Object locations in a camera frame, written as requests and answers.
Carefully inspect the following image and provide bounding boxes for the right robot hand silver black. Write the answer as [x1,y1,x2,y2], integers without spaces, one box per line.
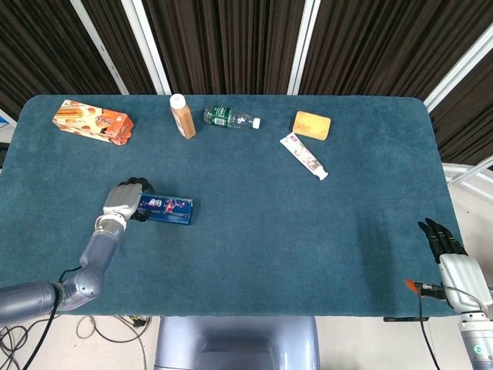
[404,217,493,315]

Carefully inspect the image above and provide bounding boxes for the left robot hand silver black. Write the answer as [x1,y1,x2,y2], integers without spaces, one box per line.
[102,177,156,224]

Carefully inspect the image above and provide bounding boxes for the blue pencil case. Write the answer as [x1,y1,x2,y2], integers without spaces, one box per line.
[136,192,194,227]

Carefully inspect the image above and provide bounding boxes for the orange biscuit box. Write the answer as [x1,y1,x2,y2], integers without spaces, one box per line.
[52,99,135,146]

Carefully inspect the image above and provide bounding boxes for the brown juice bottle white cap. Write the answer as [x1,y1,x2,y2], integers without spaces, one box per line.
[169,92,197,140]

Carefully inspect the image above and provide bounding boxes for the clear water bottle green label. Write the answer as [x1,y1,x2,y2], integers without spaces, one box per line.
[203,105,262,130]

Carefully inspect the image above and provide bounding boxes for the white blue board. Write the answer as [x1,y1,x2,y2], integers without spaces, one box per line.
[0,109,18,144]

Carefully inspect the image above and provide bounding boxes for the teal table cloth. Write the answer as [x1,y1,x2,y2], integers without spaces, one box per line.
[0,94,464,319]

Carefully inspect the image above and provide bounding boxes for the blue-grey robot torso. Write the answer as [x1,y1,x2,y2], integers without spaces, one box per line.
[153,315,321,370]

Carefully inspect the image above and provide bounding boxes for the white toothpaste tube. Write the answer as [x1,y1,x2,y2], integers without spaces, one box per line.
[279,132,330,182]

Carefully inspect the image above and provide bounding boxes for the dark brown pleated curtain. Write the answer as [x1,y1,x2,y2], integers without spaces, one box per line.
[0,0,493,167]

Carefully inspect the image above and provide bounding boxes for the yellow sponge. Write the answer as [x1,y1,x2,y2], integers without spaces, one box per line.
[292,110,332,141]

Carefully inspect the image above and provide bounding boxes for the black right hand cable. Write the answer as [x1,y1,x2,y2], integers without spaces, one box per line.
[418,296,442,370]

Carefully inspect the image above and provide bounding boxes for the white low frame bars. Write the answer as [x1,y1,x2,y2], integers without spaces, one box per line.
[441,160,493,202]

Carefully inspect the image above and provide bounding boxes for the grey floor cable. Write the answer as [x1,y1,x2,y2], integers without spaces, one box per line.
[75,314,152,370]

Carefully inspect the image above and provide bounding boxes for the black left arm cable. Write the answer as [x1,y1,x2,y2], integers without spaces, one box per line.
[22,264,84,370]

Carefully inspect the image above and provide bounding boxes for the thin white frame post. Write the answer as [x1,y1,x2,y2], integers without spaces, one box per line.
[70,0,129,96]

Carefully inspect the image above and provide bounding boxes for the wide white frame post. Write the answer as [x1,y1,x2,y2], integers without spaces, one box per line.
[121,0,172,96]

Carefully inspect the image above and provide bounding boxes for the black floor cables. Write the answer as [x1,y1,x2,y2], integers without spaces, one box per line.
[0,319,43,370]

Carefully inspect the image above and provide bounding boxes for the white slanted frame post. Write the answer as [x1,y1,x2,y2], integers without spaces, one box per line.
[423,22,493,113]

